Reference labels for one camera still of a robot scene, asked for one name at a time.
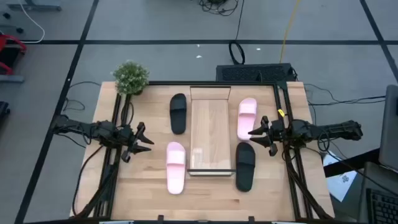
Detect black computer tower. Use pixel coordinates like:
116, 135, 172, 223
215, 63, 297, 83

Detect white paper sheet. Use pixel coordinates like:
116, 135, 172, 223
322, 150, 358, 202

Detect black slide sandal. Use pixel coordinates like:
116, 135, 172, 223
235, 142, 256, 193
169, 93, 188, 135

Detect black cable bundle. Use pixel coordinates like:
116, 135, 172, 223
197, 0, 240, 17

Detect pink slide sandal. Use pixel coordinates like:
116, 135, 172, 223
237, 97, 258, 141
165, 141, 187, 195

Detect black keyboard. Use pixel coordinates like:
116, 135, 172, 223
365, 187, 398, 224

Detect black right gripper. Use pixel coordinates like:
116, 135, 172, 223
248, 115, 290, 157

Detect green potted plant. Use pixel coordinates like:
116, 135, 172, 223
111, 60, 150, 96

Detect grey furniture foot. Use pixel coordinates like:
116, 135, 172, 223
5, 0, 62, 12

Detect grey side desk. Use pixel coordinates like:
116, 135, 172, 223
357, 161, 398, 224

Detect black coiled floor cable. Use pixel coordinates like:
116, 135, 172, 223
228, 0, 246, 65

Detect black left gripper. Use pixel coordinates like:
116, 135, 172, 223
119, 121, 155, 164

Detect grey monitor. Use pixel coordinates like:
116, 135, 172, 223
378, 84, 398, 172

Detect black desk bar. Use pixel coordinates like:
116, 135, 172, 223
323, 147, 381, 178

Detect red chair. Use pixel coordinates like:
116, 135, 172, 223
0, 33, 28, 75

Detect white floor cable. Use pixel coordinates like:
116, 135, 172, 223
17, 0, 46, 44

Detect black frame wooden shelf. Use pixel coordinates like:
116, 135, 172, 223
187, 85, 237, 177

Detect yellow power cable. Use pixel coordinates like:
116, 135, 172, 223
279, 0, 302, 63

